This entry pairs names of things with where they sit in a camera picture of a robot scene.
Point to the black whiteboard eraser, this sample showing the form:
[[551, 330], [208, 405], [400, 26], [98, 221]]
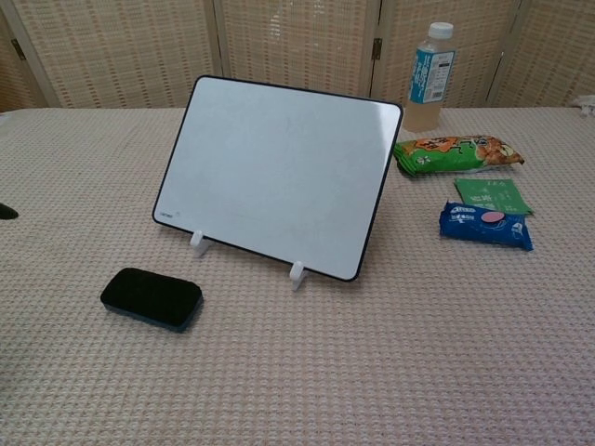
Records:
[[149, 297]]

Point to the small whiteboard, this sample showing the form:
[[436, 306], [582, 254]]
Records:
[[279, 176]]

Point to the green snack bag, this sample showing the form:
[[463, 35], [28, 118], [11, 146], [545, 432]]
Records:
[[455, 153]]

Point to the blue cookie pack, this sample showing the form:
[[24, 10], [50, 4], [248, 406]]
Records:
[[483, 227]]

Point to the metal screen hinge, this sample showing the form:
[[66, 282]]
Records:
[[377, 49], [17, 49]]

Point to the clear drink bottle blue label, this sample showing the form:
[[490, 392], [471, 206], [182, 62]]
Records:
[[430, 79]]

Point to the beige woven tablecloth with fringe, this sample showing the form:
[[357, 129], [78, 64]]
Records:
[[325, 371]]

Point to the green square sachet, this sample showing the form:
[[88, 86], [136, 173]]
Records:
[[497, 195]]

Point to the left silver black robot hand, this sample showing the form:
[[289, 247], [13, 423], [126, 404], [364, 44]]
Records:
[[7, 212]]

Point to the woven folding screen panel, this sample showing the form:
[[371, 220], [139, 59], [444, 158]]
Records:
[[297, 42], [479, 51], [553, 56], [116, 51]]

